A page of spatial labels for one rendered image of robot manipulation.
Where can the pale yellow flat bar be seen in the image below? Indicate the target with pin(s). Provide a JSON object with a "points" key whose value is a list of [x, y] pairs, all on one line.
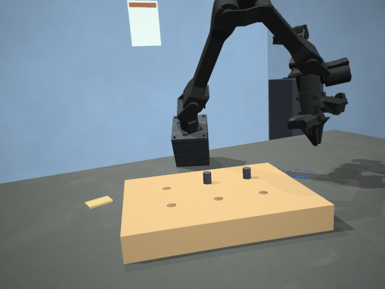
{"points": [[98, 202]]}

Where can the tan wooden board with holes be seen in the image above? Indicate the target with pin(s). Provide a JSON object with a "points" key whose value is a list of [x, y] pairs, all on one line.
{"points": [[191, 212]]}

